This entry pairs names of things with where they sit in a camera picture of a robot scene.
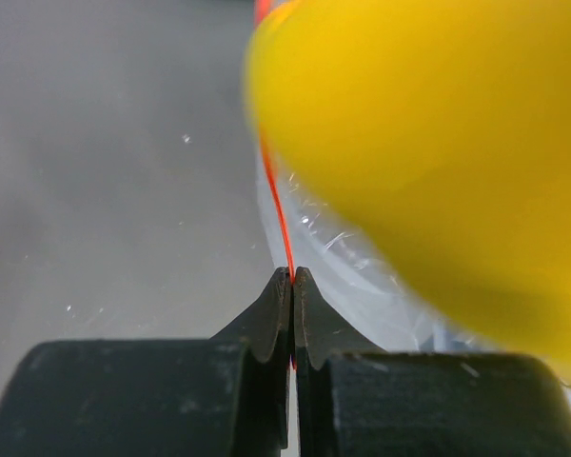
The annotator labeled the red zip bag with fruit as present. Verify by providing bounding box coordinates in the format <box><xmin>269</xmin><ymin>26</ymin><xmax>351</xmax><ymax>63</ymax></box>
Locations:
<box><xmin>252</xmin><ymin>0</ymin><xmax>571</xmax><ymax>410</ymax></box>

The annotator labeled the fake banana bunch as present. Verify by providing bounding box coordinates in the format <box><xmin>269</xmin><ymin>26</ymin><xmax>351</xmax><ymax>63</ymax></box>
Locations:
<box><xmin>243</xmin><ymin>0</ymin><xmax>571</xmax><ymax>394</ymax></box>

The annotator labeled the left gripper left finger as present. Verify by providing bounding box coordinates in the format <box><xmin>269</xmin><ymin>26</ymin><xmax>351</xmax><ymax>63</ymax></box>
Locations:
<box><xmin>0</xmin><ymin>268</ymin><xmax>291</xmax><ymax>456</ymax></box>

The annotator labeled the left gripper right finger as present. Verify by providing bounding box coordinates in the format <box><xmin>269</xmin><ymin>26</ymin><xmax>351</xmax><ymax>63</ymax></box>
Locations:
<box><xmin>292</xmin><ymin>268</ymin><xmax>571</xmax><ymax>456</ymax></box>

